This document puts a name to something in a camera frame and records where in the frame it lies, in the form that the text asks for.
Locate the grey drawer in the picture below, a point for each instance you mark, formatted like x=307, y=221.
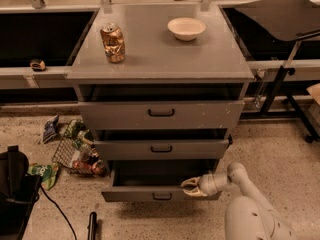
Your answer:
x=153, y=180
x=161, y=149
x=161, y=115

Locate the crushed gold soda can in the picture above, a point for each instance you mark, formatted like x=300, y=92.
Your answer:
x=113, y=42

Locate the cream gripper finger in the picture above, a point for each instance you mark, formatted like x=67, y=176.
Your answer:
x=190, y=182
x=196, y=192

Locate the grey top drawer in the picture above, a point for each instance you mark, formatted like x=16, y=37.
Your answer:
x=161, y=115

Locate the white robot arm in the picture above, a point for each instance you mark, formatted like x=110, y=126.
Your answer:
x=248, y=217

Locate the grey bottom drawer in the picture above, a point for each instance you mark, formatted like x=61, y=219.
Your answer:
x=153, y=180

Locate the black stand with tray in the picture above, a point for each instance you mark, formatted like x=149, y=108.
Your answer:
x=280, y=40

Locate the green snack bag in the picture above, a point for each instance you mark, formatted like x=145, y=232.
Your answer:
x=47, y=172

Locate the grey middle drawer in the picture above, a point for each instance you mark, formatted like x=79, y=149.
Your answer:
x=161, y=149

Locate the white bowl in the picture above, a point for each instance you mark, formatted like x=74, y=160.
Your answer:
x=186, y=29

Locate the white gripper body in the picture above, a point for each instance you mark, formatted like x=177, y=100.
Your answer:
x=207, y=186

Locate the wire basket with snacks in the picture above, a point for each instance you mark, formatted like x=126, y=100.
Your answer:
x=76, y=152

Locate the blue snack bag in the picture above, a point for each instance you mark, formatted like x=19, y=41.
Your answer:
x=50, y=129

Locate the grey drawer cabinet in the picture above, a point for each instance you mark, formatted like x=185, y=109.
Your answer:
x=160, y=68

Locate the yellow tape measure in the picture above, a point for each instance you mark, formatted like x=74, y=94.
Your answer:
x=37, y=65

